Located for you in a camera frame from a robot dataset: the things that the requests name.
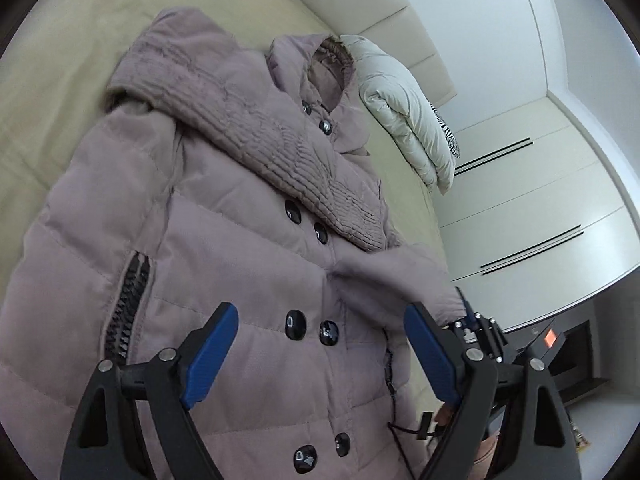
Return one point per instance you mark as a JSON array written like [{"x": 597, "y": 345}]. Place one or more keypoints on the dark low cabinet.
[{"x": 580, "y": 360}]

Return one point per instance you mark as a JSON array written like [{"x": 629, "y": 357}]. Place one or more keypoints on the mauve puffer jacket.
[{"x": 225, "y": 240}]

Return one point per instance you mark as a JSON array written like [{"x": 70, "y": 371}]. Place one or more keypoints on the bed with beige sheet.
[{"x": 60, "y": 60}]

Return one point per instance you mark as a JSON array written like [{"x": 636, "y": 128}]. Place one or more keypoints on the folded white duvet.
[{"x": 395, "y": 95}]

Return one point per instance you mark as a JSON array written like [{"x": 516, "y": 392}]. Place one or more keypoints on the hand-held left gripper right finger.
[{"x": 432, "y": 355}]

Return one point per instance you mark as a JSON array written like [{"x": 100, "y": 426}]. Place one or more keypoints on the white wardrobe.
[{"x": 550, "y": 200}]

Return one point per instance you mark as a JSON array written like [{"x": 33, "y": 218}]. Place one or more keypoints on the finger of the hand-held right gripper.
[{"x": 465, "y": 305}]

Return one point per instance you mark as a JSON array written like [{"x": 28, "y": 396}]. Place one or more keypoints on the zebra print pillow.
[{"x": 447, "y": 132}]

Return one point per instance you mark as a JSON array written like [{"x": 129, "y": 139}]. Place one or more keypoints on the cream padded headboard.
[{"x": 360, "y": 5}]

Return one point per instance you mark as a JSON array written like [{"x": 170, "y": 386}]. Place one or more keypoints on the person's right hand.
[{"x": 444, "y": 416}]

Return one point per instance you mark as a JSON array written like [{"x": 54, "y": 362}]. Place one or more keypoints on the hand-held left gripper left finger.
[{"x": 212, "y": 355}]

